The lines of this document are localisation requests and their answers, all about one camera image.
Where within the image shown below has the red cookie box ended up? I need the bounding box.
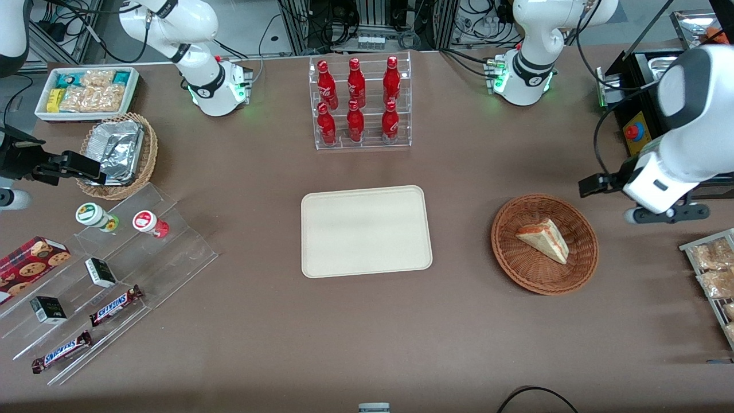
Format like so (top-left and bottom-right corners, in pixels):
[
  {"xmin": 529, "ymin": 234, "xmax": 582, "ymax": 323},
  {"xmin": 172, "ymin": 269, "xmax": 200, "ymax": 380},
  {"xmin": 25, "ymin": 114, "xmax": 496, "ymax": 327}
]
[{"xmin": 0, "ymin": 236, "xmax": 72, "ymax": 305}]

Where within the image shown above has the clear acrylic bottle rack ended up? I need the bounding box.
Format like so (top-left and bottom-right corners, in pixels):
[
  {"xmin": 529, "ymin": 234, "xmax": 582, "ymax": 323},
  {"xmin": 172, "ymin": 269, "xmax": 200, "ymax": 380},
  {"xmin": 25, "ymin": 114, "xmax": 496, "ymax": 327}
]
[{"xmin": 309, "ymin": 51, "xmax": 413, "ymax": 151}]

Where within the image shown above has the snickers chocolate bar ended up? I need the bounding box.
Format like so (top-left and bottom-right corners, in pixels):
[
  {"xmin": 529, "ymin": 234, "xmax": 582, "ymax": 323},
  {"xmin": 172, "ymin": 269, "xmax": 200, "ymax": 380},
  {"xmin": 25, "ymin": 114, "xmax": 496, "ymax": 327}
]
[
  {"xmin": 31, "ymin": 330, "xmax": 93, "ymax": 375},
  {"xmin": 89, "ymin": 285, "xmax": 145, "ymax": 328}
]

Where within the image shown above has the red lid yogurt cup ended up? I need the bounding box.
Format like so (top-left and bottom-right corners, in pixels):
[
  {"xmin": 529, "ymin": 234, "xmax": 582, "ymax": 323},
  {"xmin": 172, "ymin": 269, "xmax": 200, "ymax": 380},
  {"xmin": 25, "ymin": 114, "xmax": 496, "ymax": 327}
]
[{"xmin": 132, "ymin": 211, "xmax": 170, "ymax": 239}]

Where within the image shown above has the beige plastic tray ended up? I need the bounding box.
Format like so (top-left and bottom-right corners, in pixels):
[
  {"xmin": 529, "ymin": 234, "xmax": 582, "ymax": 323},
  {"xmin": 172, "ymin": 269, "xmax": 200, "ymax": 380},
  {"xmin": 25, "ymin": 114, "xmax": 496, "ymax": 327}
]
[{"xmin": 301, "ymin": 185, "xmax": 434, "ymax": 279}]

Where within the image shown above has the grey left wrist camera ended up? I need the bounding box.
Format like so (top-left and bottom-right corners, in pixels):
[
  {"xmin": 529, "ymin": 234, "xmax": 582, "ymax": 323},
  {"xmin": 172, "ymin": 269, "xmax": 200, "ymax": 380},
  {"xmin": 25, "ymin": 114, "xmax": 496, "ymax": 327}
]
[{"xmin": 624, "ymin": 202, "xmax": 712, "ymax": 225}]

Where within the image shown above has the small black carton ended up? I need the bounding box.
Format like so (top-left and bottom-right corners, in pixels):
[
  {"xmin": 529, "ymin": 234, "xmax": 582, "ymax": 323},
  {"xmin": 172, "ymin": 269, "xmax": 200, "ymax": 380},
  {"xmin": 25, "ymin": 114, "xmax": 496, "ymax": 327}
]
[
  {"xmin": 30, "ymin": 295, "xmax": 68, "ymax": 325},
  {"xmin": 84, "ymin": 258, "xmax": 118, "ymax": 289}
]

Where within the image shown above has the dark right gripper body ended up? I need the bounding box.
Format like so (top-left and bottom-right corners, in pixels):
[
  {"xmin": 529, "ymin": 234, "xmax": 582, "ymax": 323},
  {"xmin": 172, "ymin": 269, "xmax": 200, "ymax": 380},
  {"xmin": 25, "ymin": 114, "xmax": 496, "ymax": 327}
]
[{"xmin": 0, "ymin": 126, "xmax": 48, "ymax": 180}]

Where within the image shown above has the silver foil container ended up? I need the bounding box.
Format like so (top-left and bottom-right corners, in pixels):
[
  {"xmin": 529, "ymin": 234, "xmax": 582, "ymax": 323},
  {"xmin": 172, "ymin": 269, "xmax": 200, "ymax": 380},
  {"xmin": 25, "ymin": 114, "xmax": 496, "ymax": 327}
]
[{"xmin": 85, "ymin": 120, "xmax": 145, "ymax": 186}]

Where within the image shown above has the black floor cable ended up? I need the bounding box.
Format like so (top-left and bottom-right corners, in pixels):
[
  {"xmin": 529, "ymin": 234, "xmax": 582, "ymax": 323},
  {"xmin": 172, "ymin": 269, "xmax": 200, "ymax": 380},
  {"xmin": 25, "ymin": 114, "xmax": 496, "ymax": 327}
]
[{"xmin": 495, "ymin": 385, "xmax": 580, "ymax": 413}]

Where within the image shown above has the green lid yogurt cup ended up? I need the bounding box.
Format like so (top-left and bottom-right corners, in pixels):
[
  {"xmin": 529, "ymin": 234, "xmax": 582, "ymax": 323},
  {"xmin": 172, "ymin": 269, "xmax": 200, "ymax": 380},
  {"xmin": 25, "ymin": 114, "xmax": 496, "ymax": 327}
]
[{"xmin": 75, "ymin": 202, "xmax": 120, "ymax": 232}]

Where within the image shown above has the small clear cracker bag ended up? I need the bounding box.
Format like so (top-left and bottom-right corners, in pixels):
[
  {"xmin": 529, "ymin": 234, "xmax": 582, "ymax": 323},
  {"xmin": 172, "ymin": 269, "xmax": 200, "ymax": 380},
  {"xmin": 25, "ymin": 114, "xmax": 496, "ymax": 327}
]
[{"xmin": 80, "ymin": 69, "xmax": 118, "ymax": 88}]

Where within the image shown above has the triangular sandwich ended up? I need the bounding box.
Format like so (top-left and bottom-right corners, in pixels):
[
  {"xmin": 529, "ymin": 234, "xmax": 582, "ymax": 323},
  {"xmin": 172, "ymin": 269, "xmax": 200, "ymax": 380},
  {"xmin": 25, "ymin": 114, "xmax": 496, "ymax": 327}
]
[{"xmin": 516, "ymin": 219, "xmax": 570, "ymax": 265}]

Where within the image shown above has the white snack bin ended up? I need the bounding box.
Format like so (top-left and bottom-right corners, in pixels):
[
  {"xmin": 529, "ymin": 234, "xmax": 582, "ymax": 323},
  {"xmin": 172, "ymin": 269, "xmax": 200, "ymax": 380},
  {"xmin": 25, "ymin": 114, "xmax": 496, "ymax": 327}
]
[{"xmin": 34, "ymin": 67, "xmax": 140, "ymax": 123}]

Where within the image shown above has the light wicker basket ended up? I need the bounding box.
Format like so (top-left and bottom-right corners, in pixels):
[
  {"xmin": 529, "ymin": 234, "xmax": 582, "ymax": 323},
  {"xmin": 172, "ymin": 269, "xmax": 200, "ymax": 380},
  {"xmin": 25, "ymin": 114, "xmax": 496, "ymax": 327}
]
[{"xmin": 76, "ymin": 112, "xmax": 159, "ymax": 201}]

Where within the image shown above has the steel warmer pan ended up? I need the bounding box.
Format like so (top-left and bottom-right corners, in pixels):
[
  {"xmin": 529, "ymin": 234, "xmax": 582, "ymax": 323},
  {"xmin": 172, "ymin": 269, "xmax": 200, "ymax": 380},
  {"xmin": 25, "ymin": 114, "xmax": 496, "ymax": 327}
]
[{"xmin": 647, "ymin": 54, "xmax": 686, "ymax": 84}]

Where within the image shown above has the large clear cracker bag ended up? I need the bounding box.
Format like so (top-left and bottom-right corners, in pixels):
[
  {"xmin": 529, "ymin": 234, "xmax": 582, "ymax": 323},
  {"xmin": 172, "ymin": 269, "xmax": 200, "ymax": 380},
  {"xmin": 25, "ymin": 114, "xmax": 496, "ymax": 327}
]
[{"xmin": 59, "ymin": 84, "xmax": 127, "ymax": 114}]

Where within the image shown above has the red cola bottle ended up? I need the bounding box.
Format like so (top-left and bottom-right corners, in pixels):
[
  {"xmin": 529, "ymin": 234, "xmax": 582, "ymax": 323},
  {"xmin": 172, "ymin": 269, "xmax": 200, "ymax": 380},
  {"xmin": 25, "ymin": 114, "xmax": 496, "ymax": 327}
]
[
  {"xmin": 317, "ymin": 102, "xmax": 338, "ymax": 146},
  {"xmin": 381, "ymin": 100, "xmax": 400, "ymax": 145},
  {"xmin": 347, "ymin": 57, "xmax": 367, "ymax": 107},
  {"xmin": 346, "ymin": 100, "xmax": 366, "ymax": 143},
  {"xmin": 317, "ymin": 60, "xmax": 339, "ymax": 110},
  {"xmin": 382, "ymin": 56, "xmax": 402, "ymax": 106}
]

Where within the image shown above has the brown wicker basket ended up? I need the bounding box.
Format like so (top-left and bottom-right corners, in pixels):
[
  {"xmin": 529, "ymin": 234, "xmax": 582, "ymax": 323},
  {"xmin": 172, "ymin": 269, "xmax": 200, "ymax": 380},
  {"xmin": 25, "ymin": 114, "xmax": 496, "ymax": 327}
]
[{"xmin": 491, "ymin": 194, "xmax": 600, "ymax": 296}]

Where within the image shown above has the clear acrylic stepped shelf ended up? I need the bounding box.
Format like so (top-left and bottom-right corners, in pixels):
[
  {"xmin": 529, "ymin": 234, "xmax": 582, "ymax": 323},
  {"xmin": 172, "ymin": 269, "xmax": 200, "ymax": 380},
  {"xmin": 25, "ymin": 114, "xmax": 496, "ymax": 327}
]
[{"xmin": 0, "ymin": 183, "xmax": 219, "ymax": 386}]

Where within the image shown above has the aluminium frame rack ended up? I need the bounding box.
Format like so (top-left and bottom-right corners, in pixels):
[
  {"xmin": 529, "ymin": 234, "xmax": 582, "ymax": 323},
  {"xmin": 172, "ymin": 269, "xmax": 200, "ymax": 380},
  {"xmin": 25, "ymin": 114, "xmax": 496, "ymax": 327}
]
[{"xmin": 278, "ymin": 0, "xmax": 460, "ymax": 56}]

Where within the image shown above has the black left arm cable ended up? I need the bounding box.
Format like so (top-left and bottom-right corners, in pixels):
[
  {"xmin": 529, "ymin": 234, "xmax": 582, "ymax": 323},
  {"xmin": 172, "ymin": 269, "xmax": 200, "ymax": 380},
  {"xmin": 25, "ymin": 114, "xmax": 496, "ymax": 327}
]
[{"xmin": 573, "ymin": 11, "xmax": 660, "ymax": 180}]

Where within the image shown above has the metal wire rack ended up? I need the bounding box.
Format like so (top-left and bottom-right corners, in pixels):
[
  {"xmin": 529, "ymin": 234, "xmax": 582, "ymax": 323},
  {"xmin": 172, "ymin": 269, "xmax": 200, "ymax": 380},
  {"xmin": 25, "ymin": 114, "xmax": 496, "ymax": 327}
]
[{"xmin": 679, "ymin": 228, "xmax": 734, "ymax": 351}]

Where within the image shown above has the black food warmer machine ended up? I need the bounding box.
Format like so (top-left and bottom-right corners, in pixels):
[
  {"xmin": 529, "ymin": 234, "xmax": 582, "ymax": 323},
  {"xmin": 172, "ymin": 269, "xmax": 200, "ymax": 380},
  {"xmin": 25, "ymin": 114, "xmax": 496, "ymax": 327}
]
[{"xmin": 596, "ymin": 10, "xmax": 734, "ymax": 201}]

